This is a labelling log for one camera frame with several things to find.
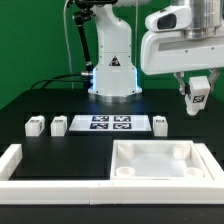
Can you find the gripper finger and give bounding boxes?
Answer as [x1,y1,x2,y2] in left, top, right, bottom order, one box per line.
[174,72,186,95]
[208,68,221,91]

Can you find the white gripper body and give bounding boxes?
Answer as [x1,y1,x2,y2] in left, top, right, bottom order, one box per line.
[140,6,224,75]

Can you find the white square table top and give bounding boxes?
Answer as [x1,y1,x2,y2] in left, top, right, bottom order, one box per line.
[110,140,212,180]

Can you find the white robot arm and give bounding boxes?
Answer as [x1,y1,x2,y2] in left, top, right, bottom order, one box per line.
[89,0,224,102]

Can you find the white U-shaped obstacle fence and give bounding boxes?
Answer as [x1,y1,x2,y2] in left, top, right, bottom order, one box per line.
[0,143,224,205]

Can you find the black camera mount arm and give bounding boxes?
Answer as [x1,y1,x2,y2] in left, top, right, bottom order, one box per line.
[73,0,118,72]

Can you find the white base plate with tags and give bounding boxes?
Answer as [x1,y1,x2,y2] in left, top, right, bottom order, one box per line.
[69,115,151,132]

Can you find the white cable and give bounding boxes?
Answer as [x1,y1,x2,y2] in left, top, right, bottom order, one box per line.
[62,0,75,90]

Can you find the black cables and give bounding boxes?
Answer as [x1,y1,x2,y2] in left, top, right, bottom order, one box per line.
[29,73,93,91]

